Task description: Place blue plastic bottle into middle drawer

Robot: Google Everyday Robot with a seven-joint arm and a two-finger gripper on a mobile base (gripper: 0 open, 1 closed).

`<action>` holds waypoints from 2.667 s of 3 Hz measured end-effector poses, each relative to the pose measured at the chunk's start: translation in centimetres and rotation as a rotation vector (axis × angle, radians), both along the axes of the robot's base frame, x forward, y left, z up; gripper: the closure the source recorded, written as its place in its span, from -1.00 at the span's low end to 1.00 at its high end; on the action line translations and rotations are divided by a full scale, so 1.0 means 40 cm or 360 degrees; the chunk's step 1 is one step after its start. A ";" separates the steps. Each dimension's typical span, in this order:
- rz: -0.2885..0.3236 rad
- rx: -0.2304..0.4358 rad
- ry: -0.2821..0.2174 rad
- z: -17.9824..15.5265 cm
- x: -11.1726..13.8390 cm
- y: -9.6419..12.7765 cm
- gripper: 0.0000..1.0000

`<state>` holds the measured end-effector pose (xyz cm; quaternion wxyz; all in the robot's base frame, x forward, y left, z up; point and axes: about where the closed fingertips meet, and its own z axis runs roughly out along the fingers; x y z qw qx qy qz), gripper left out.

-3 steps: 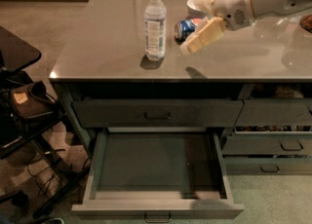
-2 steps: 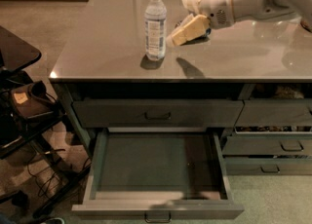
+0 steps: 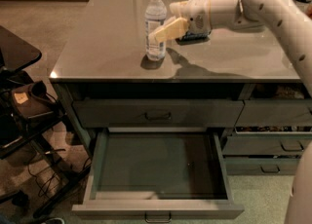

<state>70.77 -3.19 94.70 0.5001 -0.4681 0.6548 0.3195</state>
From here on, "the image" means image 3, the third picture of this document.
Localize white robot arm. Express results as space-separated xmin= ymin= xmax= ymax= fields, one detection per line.
xmin=148 ymin=0 xmax=312 ymax=94

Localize grey right bottom drawer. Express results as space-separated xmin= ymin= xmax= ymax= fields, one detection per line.
xmin=224 ymin=158 xmax=299 ymax=175

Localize black side table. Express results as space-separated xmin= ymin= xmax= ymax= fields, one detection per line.
xmin=0 ymin=26 xmax=91 ymax=218

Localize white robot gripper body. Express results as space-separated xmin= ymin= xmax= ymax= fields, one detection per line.
xmin=181 ymin=0 xmax=212 ymax=35

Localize open grey middle drawer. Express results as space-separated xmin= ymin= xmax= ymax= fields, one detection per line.
xmin=72 ymin=131 xmax=244 ymax=224

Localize closed grey top drawer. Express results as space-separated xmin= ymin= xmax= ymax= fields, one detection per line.
xmin=72 ymin=99 xmax=244 ymax=128

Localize grey right top drawer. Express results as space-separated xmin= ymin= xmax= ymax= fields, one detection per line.
xmin=236 ymin=99 xmax=312 ymax=127

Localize brown bag with tag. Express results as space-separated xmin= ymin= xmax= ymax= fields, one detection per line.
xmin=11 ymin=81 xmax=59 ymax=122

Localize blue soda can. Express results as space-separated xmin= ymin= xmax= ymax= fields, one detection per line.
xmin=177 ymin=32 xmax=209 ymax=42

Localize grey right middle drawer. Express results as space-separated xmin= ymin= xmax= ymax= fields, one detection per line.
xmin=221 ymin=128 xmax=312 ymax=156

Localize clear plastic water bottle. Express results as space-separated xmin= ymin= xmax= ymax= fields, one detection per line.
xmin=145 ymin=0 xmax=167 ymax=61

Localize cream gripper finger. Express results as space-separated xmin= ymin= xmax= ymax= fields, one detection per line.
xmin=170 ymin=1 xmax=187 ymax=18
xmin=148 ymin=17 xmax=189 ymax=43

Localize black floor cables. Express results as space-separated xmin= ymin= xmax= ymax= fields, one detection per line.
xmin=25 ymin=148 xmax=92 ymax=200

